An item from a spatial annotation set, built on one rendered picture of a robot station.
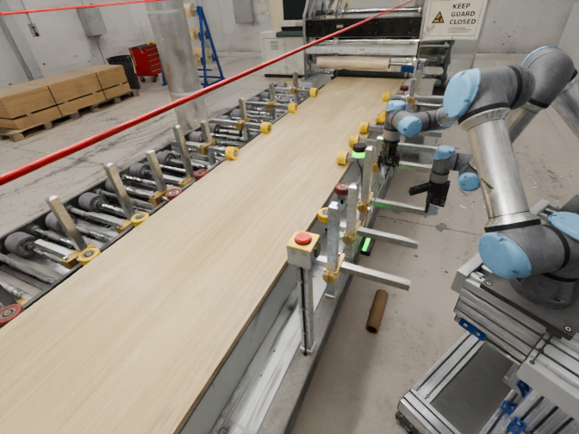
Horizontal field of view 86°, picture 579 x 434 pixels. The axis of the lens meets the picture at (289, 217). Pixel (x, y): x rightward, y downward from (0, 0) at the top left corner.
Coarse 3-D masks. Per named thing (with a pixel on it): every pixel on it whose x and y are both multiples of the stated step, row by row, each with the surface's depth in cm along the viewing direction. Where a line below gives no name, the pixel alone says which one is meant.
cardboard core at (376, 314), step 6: (378, 294) 207; (384, 294) 207; (378, 300) 204; (384, 300) 205; (372, 306) 202; (378, 306) 200; (384, 306) 203; (372, 312) 197; (378, 312) 196; (372, 318) 193; (378, 318) 193; (366, 324) 192; (372, 324) 190; (378, 324) 191; (366, 330) 194; (372, 330) 194; (378, 330) 190
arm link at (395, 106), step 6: (390, 102) 125; (396, 102) 125; (402, 102) 124; (390, 108) 125; (396, 108) 123; (402, 108) 124; (390, 114) 125; (390, 120) 125; (384, 126) 131; (390, 126) 128
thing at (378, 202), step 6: (342, 198) 165; (372, 198) 160; (378, 204) 158; (384, 204) 157; (390, 204) 155; (396, 204) 154; (402, 204) 154; (408, 204) 154; (402, 210) 154; (408, 210) 153; (414, 210) 151; (420, 210) 150
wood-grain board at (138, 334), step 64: (320, 128) 231; (192, 192) 168; (256, 192) 164; (320, 192) 160; (128, 256) 129; (192, 256) 127; (256, 256) 125; (64, 320) 105; (128, 320) 103; (192, 320) 102; (0, 384) 89; (64, 384) 87; (128, 384) 86; (192, 384) 85
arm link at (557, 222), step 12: (552, 216) 76; (564, 216) 76; (576, 216) 76; (552, 228) 74; (564, 228) 72; (576, 228) 72; (564, 240) 72; (576, 240) 71; (564, 252) 72; (576, 252) 72; (564, 264) 73; (576, 264) 74; (564, 276) 77; (576, 276) 77
